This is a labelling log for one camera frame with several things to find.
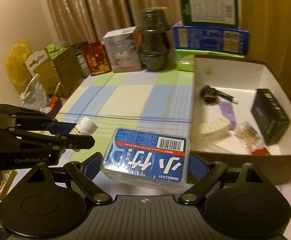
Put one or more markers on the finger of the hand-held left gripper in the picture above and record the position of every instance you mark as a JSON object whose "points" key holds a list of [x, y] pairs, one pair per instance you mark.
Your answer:
{"points": [[59, 128], [78, 142]]}

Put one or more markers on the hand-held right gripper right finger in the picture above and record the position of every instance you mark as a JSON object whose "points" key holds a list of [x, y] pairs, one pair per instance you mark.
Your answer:
{"points": [[197, 165]]}

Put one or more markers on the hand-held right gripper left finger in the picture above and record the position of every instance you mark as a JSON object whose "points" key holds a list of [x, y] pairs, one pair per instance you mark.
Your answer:
{"points": [[93, 163]]}

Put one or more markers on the white pill bottle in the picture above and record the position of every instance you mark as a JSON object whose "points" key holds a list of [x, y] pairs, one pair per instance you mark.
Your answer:
{"points": [[88, 125]]}

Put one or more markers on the white hair clip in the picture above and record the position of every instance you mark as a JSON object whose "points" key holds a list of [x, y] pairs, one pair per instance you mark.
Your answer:
{"points": [[215, 127]]}

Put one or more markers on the blue floss picks box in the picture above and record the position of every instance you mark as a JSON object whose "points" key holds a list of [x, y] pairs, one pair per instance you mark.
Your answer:
{"points": [[145, 160]]}

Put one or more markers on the bag of cotton swabs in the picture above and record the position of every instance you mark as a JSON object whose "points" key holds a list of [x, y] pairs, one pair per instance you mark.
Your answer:
{"points": [[247, 136]]}

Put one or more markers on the purple tube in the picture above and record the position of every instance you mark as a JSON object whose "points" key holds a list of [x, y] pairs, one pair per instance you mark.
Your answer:
{"points": [[228, 115]]}

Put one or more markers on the red snack packet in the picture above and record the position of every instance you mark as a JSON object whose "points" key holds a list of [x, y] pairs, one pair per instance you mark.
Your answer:
{"points": [[260, 151]]}

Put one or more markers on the brown pinecone ball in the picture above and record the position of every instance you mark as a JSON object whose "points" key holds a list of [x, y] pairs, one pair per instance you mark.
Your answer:
{"points": [[209, 95]]}

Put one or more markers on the green tube with white cap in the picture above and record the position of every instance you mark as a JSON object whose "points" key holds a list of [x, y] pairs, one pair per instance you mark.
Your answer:
{"points": [[226, 97]]}

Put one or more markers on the black product box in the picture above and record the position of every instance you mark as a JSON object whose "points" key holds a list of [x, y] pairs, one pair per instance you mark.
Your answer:
{"points": [[270, 117]]}

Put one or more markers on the brown cardboard box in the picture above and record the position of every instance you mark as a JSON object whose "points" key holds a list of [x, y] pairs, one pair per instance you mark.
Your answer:
{"points": [[235, 75]]}

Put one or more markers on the checkered cloth desktop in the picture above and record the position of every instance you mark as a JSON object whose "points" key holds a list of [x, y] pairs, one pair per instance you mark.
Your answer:
{"points": [[135, 95]]}

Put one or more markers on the dark red octagonal box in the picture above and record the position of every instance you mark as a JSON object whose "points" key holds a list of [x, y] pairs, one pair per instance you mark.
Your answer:
{"points": [[54, 107]]}

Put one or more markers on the metal spoon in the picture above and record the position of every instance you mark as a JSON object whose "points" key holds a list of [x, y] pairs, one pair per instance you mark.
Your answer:
{"points": [[57, 90]]}

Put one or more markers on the clear plastic bag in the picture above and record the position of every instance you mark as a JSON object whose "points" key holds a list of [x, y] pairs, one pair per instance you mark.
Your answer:
{"points": [[35, 92]]}

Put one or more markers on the open cardboard box with clutter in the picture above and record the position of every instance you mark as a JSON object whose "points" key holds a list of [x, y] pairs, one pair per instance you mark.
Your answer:
{"points": [[0, 200]]}

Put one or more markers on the tall brown cardboard carton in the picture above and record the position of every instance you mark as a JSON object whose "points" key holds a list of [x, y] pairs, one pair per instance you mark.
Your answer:
{"points": [[65, 70]]}

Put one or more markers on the white carved chair back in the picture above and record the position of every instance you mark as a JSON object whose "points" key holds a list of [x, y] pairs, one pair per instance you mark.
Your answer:
{"points": [[35, 61]]}

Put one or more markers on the yellow plastic bag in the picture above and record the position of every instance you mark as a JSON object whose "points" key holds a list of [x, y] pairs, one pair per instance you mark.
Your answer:
{"points": [[16, 65]]}

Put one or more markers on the red gift box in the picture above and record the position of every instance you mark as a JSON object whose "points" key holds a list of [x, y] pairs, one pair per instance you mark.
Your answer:
{"points": [[95, 58]]}

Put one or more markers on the green tissue packs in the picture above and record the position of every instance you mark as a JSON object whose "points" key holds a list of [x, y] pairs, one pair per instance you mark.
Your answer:
{"points": [[54, 48]]}

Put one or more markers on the white humidifier box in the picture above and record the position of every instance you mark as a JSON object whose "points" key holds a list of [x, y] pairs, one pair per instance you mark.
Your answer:
{"points": [[121, 52]]}

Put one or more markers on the green tissue pack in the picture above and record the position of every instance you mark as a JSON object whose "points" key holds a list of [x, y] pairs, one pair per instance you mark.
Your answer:
{"points": [[185, 61]]}

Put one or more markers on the beige curtain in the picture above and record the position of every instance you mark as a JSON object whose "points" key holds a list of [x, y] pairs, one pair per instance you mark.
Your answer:
{"points": [[85, 10]]}

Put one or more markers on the blue carton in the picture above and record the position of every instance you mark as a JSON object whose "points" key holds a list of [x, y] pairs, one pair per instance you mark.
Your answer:
{"points": [[210, 40]]}

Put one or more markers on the green carton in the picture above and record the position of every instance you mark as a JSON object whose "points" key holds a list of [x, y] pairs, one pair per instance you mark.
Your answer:
{"points": [[210, 10]]}

